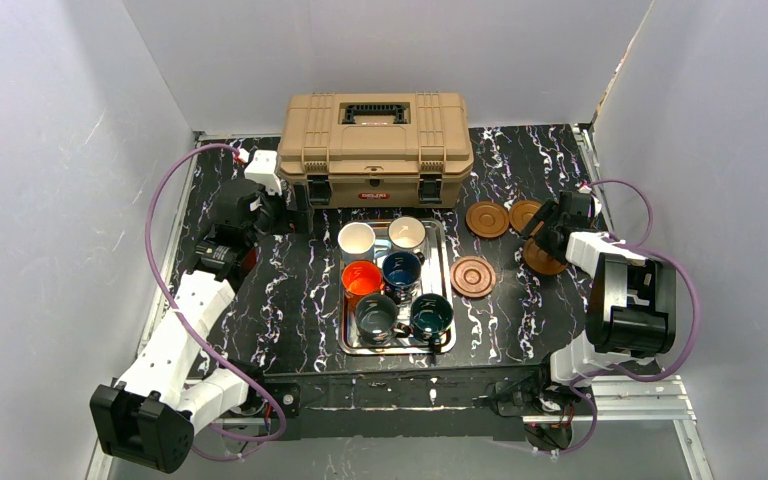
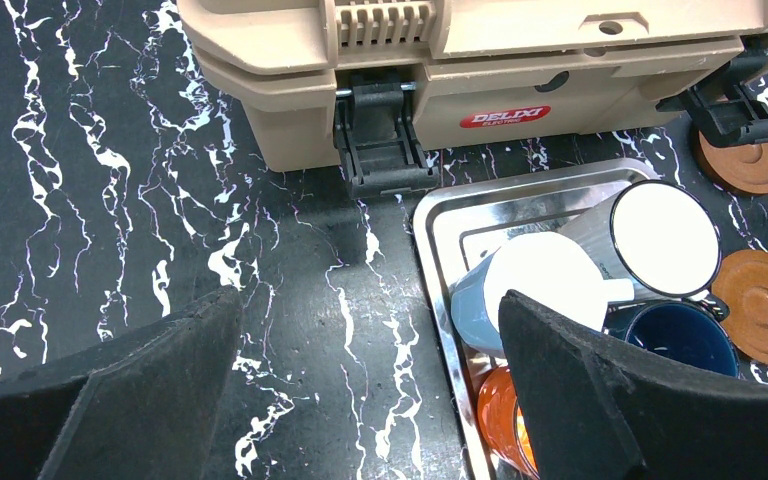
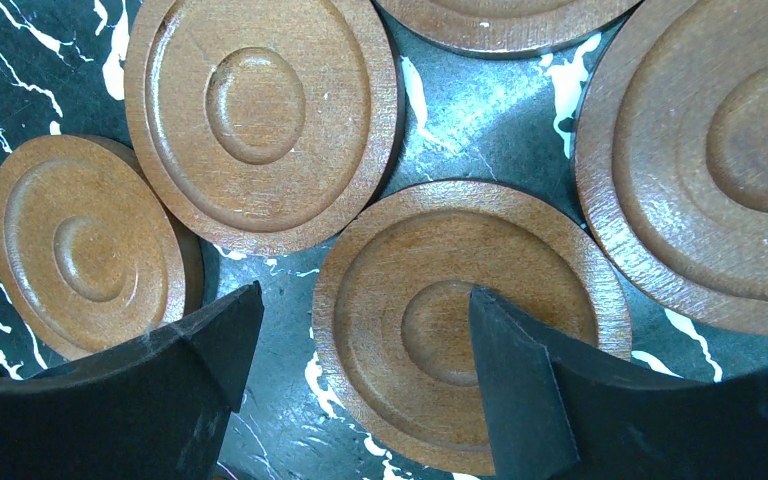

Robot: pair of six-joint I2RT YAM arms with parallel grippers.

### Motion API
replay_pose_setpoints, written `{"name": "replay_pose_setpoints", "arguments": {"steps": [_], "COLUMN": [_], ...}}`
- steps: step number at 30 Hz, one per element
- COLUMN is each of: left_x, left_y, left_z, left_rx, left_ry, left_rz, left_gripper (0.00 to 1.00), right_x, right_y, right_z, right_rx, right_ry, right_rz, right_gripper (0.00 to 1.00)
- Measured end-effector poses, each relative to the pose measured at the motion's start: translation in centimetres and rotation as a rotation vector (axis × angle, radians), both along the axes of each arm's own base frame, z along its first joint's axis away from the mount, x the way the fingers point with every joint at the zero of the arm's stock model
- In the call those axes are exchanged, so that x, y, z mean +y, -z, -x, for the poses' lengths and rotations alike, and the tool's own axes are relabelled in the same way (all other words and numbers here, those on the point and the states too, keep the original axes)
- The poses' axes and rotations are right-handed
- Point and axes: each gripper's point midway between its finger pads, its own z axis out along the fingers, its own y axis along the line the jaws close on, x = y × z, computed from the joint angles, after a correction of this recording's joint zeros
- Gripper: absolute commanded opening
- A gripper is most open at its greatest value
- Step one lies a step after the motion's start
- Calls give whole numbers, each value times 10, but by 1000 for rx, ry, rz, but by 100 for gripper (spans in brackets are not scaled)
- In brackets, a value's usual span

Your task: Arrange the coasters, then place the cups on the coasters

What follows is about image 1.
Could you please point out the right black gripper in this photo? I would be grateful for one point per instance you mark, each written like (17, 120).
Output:
(552, 230)

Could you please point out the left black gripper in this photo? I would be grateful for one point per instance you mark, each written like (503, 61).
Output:
(286, 213)

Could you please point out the brown wooden coaster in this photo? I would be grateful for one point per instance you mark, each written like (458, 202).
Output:
(521, 212)
(473, 277)
(487, 219)
(540, 261)

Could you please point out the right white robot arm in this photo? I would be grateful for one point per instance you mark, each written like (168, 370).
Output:
(630, 312)

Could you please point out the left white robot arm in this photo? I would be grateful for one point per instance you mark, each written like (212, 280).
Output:
(149, 416)

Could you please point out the white cup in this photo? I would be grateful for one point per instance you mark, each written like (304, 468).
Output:
(356, 241)

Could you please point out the orange cup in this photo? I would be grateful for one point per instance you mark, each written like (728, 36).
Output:
(359, 279)

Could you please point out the cream cup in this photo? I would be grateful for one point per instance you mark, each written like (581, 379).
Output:
(407, 234)

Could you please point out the navy blue cup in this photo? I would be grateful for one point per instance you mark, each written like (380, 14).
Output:
(402, 273)

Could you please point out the dark grey cup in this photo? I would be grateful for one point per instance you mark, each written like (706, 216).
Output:
(377, 320)

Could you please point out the teal cup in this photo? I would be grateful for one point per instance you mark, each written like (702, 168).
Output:
(431, 317)

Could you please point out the tan plastic toolbox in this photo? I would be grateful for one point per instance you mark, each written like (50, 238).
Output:
(377, 150)

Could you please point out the stainless steel tray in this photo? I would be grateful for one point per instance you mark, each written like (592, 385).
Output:
(435, 278)

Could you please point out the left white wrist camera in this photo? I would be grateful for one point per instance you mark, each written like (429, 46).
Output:
(262, 169)

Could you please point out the aluminium frame rail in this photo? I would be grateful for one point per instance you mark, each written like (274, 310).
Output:
(437, 407)

